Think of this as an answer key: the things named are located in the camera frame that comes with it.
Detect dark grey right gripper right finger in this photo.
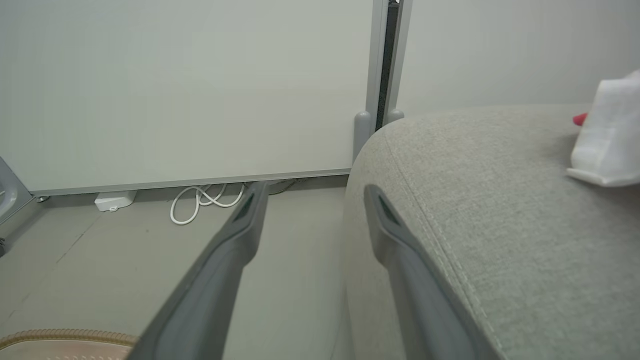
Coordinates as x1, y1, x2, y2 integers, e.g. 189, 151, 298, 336
363, 184, 502, 360

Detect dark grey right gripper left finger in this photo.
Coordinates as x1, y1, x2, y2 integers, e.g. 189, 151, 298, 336
125, 181, 271, 360

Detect red and white jersey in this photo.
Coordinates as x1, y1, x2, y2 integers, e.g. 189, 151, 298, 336
566, 70, 640, 188

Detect grey fabric sofa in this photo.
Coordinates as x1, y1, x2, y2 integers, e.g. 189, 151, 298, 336
343, 103, 640, 360

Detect white power adapter box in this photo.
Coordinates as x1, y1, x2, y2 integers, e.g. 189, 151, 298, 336
94, 190, 138, 213

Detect white plastic laundry basket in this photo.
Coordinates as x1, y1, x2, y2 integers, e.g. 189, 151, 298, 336
0, 328, 138, 360

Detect large white partition panel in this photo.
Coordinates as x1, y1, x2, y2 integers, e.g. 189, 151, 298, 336
0, 0, 390, 197

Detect grey partition foot with caster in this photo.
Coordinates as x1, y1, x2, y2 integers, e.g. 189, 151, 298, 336
0, 156, 36, 227

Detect narrow white partition panel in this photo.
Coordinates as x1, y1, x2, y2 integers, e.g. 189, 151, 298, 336
387, 0, 640, 117

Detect white coiled cable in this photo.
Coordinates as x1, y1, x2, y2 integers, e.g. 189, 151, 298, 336
169, 183, 247, 226

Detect black floor cable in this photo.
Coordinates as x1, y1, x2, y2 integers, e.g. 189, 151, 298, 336
267, 179, 301, 196

